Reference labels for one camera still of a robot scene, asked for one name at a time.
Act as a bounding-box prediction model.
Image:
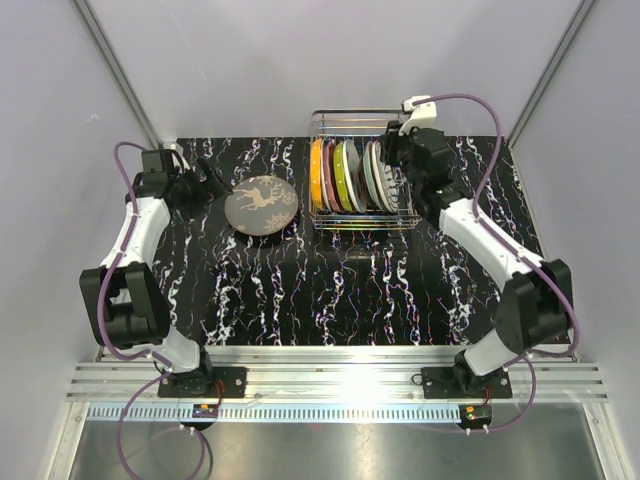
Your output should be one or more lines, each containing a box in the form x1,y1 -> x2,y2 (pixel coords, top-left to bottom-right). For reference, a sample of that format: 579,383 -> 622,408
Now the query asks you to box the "aluminium frame post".
507,0 -> 599,149
70,0 -> 164,147

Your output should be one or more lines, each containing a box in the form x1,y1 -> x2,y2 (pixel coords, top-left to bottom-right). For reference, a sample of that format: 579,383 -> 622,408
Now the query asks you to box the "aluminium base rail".
66,346 -> 608,405

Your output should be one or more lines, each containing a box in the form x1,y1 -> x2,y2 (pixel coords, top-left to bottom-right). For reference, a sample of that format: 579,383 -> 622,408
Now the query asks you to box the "grey reindeer snowflake plate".
224,175 -> 299,236

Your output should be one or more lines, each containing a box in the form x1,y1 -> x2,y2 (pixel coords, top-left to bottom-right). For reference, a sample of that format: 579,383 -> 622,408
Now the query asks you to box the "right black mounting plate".
420,366 -> 513,400

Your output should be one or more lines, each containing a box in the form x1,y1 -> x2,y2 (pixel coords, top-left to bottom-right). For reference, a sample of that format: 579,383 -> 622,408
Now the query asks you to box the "red floral plate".
359,168 -> 374,210

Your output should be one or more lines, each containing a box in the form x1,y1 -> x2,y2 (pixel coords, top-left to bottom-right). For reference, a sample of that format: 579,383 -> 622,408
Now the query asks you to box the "black mounting plate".
420,366 -> 513,400
158,366 -> 248,399

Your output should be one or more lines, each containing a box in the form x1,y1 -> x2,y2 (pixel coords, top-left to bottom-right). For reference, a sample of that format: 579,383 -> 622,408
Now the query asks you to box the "mint green floral plate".
362,141 -> 384,212

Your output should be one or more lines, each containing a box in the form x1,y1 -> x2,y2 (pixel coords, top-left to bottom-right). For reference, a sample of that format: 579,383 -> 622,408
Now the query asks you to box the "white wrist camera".
399,95 -> 437,136
169,143 -> 192,173

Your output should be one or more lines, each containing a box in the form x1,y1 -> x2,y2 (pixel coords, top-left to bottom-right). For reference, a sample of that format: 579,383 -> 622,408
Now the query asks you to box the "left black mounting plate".
158,366 -> 248,399

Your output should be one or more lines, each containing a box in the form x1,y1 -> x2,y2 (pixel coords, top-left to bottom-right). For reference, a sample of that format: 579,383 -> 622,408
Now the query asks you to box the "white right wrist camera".
399,95 -> 437,136

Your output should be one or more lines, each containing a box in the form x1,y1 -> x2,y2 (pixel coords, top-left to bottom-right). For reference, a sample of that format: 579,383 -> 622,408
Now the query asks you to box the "pink polka dot plate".
322,139 -> 342,213

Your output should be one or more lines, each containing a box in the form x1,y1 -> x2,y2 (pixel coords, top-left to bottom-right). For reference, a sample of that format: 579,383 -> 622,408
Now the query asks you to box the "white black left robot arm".
79,147 -> 236,398

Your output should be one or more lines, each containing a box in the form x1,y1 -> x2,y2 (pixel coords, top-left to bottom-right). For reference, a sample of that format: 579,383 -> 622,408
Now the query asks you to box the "white blue striped plate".
372,141 -> 399,214

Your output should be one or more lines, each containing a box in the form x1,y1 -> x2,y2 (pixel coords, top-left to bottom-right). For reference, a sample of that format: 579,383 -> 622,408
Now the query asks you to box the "white watermelon pattern plate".
344,139 -> 367,214

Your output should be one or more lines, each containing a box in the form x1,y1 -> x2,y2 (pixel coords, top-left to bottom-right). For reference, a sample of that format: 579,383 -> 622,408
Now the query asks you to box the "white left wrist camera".
169,143 -> 192,173

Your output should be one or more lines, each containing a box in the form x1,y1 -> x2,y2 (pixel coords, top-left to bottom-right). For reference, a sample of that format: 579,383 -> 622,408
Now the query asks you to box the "white slotted cable duct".
88,402 -> 461,424

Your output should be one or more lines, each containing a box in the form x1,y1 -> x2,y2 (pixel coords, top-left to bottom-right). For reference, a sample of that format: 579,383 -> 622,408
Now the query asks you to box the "left aluminium frame post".
70,0 -> 164,147

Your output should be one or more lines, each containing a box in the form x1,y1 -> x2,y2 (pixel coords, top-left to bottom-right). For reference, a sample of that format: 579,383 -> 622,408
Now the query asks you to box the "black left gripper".
169,157 -> 231,221

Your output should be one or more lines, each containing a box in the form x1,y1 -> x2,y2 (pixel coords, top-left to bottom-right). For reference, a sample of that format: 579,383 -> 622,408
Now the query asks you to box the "right aluminium frame post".
507,0 -> 599,149

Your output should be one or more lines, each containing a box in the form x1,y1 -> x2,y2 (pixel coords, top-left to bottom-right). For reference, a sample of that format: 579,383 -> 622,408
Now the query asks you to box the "lime green polka dot plate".
333,139 -> 355,213

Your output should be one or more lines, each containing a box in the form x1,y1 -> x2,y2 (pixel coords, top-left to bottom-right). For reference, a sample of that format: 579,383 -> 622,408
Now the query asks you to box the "metal wire dish rack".
309,109 -> 420,231

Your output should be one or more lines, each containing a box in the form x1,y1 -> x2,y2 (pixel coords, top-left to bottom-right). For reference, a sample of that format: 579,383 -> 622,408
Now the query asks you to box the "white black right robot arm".
380,120 -> 577,398

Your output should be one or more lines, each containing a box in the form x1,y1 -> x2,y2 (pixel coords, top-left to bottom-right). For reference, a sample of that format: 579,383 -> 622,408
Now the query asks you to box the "yellow polka dot plate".
309,138 -> 324,211

